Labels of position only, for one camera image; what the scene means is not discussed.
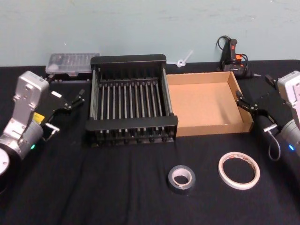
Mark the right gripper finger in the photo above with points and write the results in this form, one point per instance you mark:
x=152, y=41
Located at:
x=270, y=79
x=245, y=103

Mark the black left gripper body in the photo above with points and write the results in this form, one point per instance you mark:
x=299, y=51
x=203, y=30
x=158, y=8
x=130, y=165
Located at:
x=55, y=103

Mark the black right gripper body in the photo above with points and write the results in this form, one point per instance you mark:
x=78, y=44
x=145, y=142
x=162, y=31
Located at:
x=269, y=103

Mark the roll of white tape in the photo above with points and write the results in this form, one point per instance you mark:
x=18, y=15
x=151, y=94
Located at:
x=221, y=172

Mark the roll of silver tape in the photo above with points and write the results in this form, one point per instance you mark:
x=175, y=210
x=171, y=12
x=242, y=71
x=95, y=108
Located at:
x=172, y=181

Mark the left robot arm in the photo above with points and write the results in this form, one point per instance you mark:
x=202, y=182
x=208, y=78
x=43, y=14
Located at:
x=22, y=110

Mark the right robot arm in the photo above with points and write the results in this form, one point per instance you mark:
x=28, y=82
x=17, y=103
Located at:
x=290, y=93

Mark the clear plastic case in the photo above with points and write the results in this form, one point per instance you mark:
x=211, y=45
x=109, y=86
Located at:
x=70, y=62

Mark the shallow brown cardboard tray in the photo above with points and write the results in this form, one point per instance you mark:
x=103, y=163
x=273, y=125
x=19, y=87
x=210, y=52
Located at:
x=201, y=105

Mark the black rack with steel bars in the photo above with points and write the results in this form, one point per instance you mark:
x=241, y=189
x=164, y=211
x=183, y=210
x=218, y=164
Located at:
x=131, y=122

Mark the white three-armed plastic piece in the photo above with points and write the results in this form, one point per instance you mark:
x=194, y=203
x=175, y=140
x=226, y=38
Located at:
x=180, y=62

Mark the black table cloth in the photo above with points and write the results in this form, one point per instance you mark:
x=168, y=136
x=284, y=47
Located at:
x=131, y=187

